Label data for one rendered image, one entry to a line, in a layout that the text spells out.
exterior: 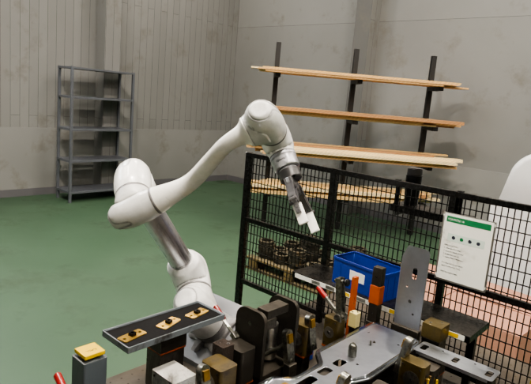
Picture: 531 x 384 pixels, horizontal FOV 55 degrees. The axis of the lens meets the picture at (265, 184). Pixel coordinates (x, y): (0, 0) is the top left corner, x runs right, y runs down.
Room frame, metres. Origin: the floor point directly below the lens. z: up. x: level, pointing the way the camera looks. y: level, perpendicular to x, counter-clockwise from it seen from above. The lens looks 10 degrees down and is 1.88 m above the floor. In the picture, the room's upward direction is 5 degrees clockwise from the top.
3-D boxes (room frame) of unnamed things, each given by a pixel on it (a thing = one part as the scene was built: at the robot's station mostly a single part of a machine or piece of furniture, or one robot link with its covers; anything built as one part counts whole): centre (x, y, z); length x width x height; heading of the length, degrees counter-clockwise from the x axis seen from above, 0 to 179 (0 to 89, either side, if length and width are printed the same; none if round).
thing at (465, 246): (2.13, -0.89, 1.30); 0.23 x 0.02 x 0.31; 48
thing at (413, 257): (1.97, -0.63, 1.17); 0.12 x 0.01 x 0.34; 48
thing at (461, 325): (2.24, -0.58, 1.02); 0.90 x 0.22 x 0.03; 48
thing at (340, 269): (2.30, -0.52, 1.10); 0.30 x 0.17 x 0.13; 42
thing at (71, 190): (8.27, 2.83, 1.05); 1.09 x 0.46 x 2.10; 138
